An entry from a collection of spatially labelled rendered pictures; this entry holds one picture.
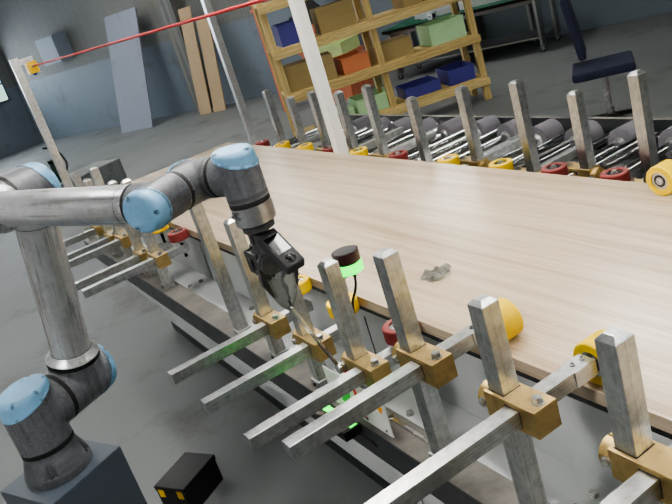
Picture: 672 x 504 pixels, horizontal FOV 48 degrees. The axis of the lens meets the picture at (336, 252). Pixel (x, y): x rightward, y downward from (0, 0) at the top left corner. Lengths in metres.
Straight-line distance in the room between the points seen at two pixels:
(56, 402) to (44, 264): 0.39
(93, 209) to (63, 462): 0.86
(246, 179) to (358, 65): 6.01
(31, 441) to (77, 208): 0.79
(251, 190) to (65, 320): 0.83
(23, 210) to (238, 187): 0.52
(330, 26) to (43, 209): 5.90
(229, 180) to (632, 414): 0.90
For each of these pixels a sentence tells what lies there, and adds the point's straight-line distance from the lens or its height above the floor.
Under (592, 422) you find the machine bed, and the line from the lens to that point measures 1.51.
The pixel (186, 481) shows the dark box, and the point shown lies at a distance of 2.94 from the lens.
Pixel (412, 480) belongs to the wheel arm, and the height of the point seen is 0.96.
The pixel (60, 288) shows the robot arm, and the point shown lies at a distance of 2.16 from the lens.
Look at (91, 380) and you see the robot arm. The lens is 2.30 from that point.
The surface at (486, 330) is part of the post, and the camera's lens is 1.19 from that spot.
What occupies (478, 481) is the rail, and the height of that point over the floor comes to 0.70.
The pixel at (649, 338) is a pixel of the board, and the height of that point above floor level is 0.90.
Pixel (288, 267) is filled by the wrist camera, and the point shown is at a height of 1.13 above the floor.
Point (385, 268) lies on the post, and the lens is 1.35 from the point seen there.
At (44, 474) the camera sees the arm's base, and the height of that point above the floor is 0.65.
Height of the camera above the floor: 1.66
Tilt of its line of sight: 20 degrees down
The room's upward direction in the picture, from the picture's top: 18 degrees counter-clockwise
